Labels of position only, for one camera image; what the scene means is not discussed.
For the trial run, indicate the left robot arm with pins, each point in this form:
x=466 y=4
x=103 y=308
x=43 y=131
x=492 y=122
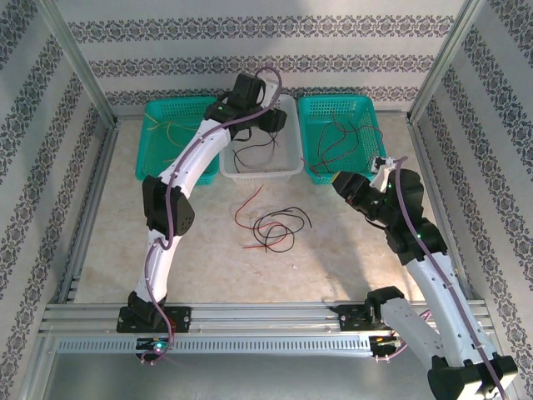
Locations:
x=195 y=158

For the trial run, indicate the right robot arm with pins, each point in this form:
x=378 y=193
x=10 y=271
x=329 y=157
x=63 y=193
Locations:
x=437 y=300

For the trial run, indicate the white plastic basket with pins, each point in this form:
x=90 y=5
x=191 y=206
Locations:
x=287 y=158

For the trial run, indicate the teal plastic basket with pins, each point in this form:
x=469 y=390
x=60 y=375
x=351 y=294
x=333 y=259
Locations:
x=312 y=121
x=158 y=154

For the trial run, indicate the small black controller board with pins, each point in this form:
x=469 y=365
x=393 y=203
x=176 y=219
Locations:
x=145 y=345
x=379 y=343

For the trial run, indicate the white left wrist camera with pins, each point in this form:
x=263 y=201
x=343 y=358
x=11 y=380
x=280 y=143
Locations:
x=266 y=93

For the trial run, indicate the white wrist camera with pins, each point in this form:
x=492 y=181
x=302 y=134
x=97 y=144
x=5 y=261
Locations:
x=381 y=177
x=266 y=93

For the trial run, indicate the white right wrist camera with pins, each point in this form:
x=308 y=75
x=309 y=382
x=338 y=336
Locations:
x=381 y=177

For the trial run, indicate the aluminium side rail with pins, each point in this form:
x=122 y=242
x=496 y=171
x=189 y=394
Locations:
x=419 y=141
x=101 y=166

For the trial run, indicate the aluminium back rail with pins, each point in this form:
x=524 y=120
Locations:
x=391 y=112

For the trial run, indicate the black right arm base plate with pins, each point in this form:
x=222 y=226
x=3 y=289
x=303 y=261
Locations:
x=350 y=318

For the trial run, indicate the aluminium frame post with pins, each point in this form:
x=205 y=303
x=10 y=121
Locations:
x=79 y=58
x=444 y=58

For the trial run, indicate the aluminium mounting rail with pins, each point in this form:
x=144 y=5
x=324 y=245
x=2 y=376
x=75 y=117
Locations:
x=266 y=316

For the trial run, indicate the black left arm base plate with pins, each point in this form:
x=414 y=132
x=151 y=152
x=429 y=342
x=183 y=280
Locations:
x=181 y=318

